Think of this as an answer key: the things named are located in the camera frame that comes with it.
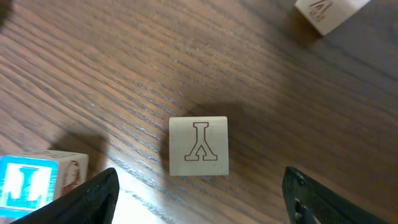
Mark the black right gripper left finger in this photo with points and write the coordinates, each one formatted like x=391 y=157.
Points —
x=94 y=202

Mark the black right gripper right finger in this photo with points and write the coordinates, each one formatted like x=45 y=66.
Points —
x=308 y=201

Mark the wooden block blue top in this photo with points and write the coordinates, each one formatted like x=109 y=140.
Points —
x=32 y=180

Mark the wooden block letter A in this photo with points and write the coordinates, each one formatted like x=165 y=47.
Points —
x=198 y=146

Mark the wooden block letter G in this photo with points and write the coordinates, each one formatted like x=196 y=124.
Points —
x=326 y=15

